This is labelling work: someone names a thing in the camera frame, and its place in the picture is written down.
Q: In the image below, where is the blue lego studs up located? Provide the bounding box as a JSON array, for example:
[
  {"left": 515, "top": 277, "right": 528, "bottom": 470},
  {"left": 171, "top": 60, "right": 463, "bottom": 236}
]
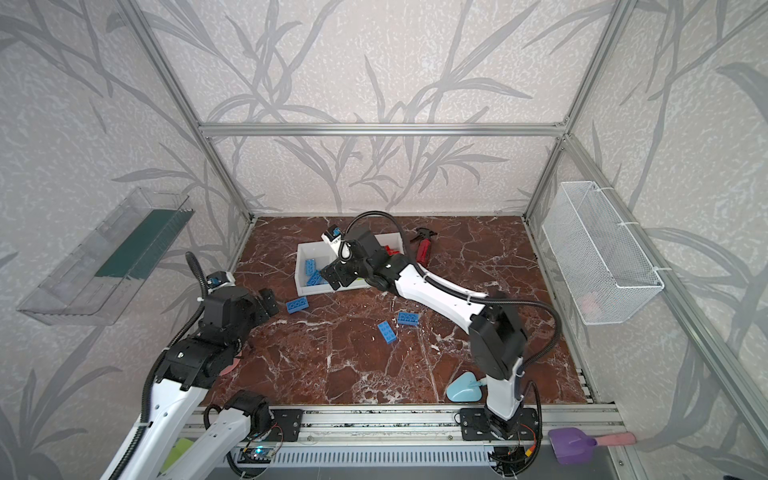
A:
[{"left": 377, "top": 321, "right": 397, "bottom": 344}]

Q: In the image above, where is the blue lego hollow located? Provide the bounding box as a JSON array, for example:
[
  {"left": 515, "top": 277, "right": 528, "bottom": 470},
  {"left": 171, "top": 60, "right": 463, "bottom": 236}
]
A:
[{"left": 396, "top": 311, "right": 420, "bottom": 326}]

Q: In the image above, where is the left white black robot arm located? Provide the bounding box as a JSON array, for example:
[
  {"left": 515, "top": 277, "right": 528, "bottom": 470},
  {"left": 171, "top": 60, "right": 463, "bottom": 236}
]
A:
[{"left": 102, "top": 252, "right": 278, "bottom": 479}]

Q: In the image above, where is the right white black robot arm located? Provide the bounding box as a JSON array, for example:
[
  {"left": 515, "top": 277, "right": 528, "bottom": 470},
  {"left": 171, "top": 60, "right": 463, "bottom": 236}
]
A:
[{"left": 320, "top": 210, "right": 563, "bottom": 440}]

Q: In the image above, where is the white left bin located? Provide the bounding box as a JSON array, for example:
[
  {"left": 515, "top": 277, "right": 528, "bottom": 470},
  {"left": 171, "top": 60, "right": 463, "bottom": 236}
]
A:
[{"left": 294, "top": 242, "right": 335, "bottom": 297}]

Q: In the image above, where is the white bin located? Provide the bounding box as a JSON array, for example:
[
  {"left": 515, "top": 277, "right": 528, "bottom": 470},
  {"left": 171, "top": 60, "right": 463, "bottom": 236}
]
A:
[
  {"left": 335, "top": 274, "right": 370, "bottom": 291},
  {"left": 375, "top": 233, "right": 404, "bottom": 254},
  {"left": 294, "top": 242, "right": 335, "bottom": 297}
]

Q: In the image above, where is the white middle bin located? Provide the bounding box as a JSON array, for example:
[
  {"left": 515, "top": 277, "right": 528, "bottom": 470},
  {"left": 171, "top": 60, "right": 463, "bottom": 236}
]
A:
[{"left": 335, "top": 274, "right": 370, "bottom": 291}]

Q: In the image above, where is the white right bin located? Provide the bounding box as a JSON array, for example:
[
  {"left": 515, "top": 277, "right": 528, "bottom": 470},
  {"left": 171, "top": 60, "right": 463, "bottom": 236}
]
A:
[{"left": 375, "top": 233, "right": 404, "bottom": 254}]

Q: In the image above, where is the pink watering can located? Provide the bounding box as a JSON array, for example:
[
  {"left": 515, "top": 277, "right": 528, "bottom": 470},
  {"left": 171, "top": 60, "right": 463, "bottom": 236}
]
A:
[{"left": 219, "top": 355, "right": 242, "bottom": 377}]

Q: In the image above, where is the red spray bottle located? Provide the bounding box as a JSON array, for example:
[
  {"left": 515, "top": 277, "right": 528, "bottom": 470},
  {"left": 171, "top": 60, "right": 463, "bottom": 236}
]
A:
[{"left": 410, "top": 227, "right": 438, "bottom": 268}]

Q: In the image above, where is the green toy shovel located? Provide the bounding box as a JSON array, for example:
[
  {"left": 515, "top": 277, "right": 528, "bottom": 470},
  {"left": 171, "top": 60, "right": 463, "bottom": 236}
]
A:
[{"left": 160, "top": 438, "right": 194, "bottom": 473}]

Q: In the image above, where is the left circuit board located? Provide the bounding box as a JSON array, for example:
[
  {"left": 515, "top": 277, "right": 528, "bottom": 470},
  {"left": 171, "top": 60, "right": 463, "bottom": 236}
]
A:
[{"left": 237, "top": 445, "right": 281, "bottom": 465}]

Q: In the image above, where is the light blue toy shovel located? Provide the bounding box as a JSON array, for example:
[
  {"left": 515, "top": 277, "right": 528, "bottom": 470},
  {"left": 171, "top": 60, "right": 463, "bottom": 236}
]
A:
[{"left": 445, "top": 371, "right": 486, "bottom": 403}]

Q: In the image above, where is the right circuit board wiring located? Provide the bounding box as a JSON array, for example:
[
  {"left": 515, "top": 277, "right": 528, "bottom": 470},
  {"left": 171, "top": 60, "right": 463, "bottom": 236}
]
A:
[{"left": 488, "top": 443, "right": 538, "bottom": 478}]

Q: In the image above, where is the purple toy shovel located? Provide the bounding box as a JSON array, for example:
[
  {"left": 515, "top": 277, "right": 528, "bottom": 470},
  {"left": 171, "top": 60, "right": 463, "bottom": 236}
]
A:
[{"left": 548, "top": 427, "right": 637, "bottom": 465}]

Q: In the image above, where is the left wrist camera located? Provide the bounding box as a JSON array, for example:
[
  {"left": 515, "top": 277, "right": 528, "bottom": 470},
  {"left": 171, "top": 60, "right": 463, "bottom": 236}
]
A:
[{"left": 205, "top": 270, "right": 236, "bottom": 293}]

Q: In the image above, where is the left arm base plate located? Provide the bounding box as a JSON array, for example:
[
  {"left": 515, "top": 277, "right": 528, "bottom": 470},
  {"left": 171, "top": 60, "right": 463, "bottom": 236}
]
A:
[{"left": 251, "top": 408, "right": 304, "bottom": 443}]

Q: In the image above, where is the clear plastic wall tray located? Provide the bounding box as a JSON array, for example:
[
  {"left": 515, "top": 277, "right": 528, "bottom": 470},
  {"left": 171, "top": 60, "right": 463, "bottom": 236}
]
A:
[{"left": 17, "top": 187, "right": 194, "bottom": 326}]

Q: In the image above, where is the aluminium front rail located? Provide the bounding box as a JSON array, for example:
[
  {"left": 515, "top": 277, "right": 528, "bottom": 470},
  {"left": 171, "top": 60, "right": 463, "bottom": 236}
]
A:
[{"left": 107, "top": 403, "right": 649, "bottom": 480}]

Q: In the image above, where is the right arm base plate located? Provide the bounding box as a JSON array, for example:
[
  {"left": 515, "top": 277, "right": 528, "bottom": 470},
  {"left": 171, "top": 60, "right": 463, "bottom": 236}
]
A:
[{"left": 454, "top": 407, "right": 541, "bottom": 442}]

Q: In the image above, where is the white wire basket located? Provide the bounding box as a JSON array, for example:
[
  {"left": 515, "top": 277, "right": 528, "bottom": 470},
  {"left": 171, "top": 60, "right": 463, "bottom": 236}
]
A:
[{"left": 543, "top": 181, "right": 665, "bottom": 326}]

